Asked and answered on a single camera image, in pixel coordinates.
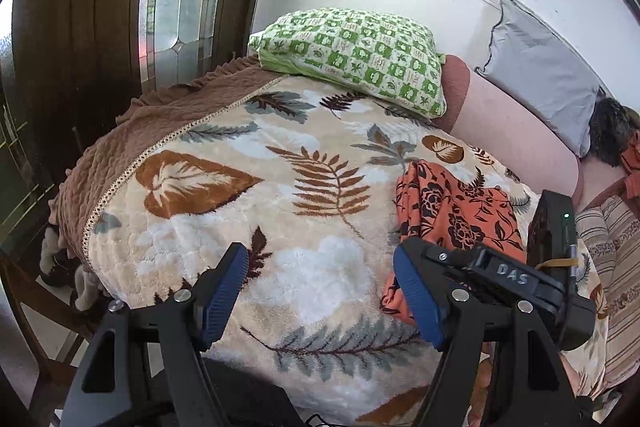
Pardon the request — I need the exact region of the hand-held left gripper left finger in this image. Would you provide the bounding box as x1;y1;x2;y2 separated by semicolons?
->
60;242;251;427

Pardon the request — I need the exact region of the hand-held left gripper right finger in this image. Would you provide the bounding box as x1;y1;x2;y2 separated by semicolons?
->
392;238;581;427

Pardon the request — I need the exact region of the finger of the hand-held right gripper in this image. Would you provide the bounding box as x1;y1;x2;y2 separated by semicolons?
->
424;242;484;279

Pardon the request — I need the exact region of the orange black floral garment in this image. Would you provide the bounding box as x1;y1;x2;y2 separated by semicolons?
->
381;159;528;325

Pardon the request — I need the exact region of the leaf print plush blanket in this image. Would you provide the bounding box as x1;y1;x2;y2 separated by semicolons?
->
82;74;611;425

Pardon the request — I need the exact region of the beige striped cushion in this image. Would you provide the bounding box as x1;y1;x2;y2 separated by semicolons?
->
575;194;640;403

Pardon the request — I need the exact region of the pink bolster cushion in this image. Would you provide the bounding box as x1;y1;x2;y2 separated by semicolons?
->
432;54;631;212

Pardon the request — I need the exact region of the plain orange cloth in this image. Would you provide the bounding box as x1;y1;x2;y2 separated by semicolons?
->
620;142;640;198

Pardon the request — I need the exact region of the dark shoe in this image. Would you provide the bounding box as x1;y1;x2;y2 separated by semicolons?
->
40;252;76;289

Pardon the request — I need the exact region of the dark fuzzy cloth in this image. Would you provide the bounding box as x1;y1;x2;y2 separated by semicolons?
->
589;98;636;166

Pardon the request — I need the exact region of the wooden chair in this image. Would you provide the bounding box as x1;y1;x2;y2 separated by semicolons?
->
0;252;101;427

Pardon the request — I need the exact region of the brown quilted bed cover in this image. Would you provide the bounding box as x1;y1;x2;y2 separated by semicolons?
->
50;56;288;258

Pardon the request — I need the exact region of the grey pillow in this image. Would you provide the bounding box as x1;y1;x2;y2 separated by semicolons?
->
475;0;601;158

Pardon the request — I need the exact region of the green white checkered pillow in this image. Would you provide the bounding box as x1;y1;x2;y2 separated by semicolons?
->
248;8;447;118

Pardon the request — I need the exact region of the dark glass cabinet door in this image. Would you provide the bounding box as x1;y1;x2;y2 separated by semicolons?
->
0;0;56;253

